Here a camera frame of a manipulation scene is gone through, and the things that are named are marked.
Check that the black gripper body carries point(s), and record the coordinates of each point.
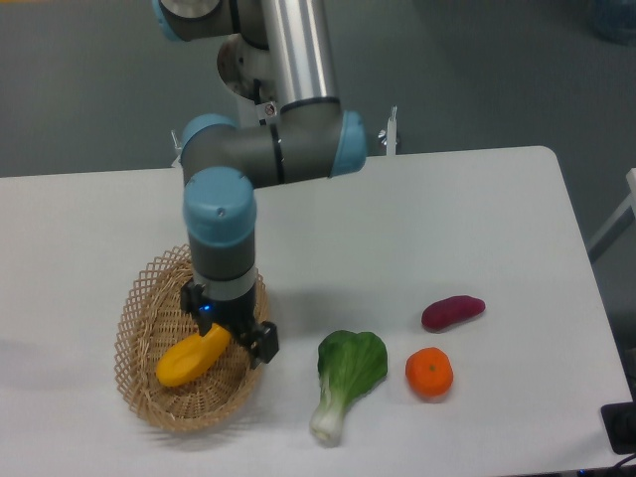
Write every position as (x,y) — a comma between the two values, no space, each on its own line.
(227,310)

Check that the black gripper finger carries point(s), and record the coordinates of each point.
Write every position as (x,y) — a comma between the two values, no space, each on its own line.
(193,303)
(259,339)

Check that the yellow mango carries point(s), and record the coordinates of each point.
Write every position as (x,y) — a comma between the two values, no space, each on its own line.
(192,357)

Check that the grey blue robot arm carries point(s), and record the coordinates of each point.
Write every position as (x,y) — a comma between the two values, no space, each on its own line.
(312,137)

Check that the woven wicker basket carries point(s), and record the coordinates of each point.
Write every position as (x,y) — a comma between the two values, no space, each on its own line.
(151,322)

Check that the green bok choy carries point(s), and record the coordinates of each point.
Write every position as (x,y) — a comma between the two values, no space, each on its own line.
(349,366)

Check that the orange tangerine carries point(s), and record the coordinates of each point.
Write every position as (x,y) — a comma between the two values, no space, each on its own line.
(429,373)

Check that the purple sweet potato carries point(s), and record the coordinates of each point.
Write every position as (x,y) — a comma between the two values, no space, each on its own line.
(451,311)

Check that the black device at edge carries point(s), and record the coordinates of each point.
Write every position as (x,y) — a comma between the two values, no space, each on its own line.
(619,423)

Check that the white frame at right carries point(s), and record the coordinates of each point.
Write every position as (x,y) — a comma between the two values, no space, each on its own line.
(615,225)

